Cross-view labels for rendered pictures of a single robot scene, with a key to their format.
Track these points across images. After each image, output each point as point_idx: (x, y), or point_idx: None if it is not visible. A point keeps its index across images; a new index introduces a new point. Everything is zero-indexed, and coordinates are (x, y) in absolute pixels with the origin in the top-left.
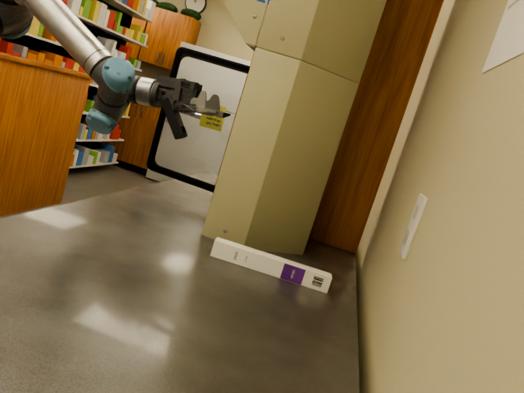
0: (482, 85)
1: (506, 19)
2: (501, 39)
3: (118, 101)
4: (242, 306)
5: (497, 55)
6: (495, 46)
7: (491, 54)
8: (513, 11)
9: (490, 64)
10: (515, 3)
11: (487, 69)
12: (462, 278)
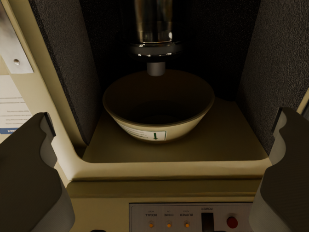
0: (4, 69)
1: (17, 93)
2: (8, 85)
3: None
4: None
5: (0, 79)
6: (13, 84)
7: (13, 81)
8: (11, 94)
9: (5, 77)
10: (13, 97)
11: (6, 75)
12: None
